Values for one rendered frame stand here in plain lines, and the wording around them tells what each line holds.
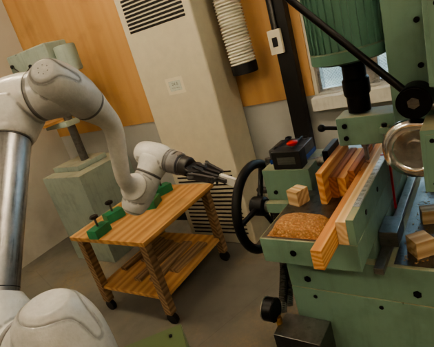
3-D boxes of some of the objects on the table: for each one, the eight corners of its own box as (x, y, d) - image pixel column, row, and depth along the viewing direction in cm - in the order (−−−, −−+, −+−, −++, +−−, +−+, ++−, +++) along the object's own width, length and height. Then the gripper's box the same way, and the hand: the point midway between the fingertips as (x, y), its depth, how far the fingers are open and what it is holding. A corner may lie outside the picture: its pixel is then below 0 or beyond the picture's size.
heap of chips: (282, 216, 90) (280, 206, 89) (335, 218, 83) (333, 206, 82) (266, 236, 84) (263, 224, 83) (322, 240, 76) (319, 228, 75)
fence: (404, 135, 117) (401, 117, 115) (410, 134, 116) (408, 116, 114) (349, 245, 72) (344, 219, 71) (358, 246, 71) (353, 220, 70)
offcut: (310, 200, 94) (307, 186, 93) (299, 207, 92) (295, 193, 91) (300, 197, 97) (297, 184, 95) (288, 204, 95) (285, 190, 94)
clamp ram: (317, 170, 109) (311, 140, 106) (344, 169, 104) (337, 138, 101) (305, 184, 102) (298, 152, 99) (333, 184, 97) (327, 151, 95)
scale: (399, 122, 111) (399, 122, 111) (404, 122, 110) (404, 122, 110) (352, 206, 74) (352, 206, 74) (359, 206, 74) (359, 206, 73)
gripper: (170, 162, 139) (227, 182, 128) (191, 149, 148) (246, 166, 138) (171, 180, 142) (226, 200, 132) (191, 166, 152) (244, 184, 141)
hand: (228, 180), depth 136 cm, fingers closed
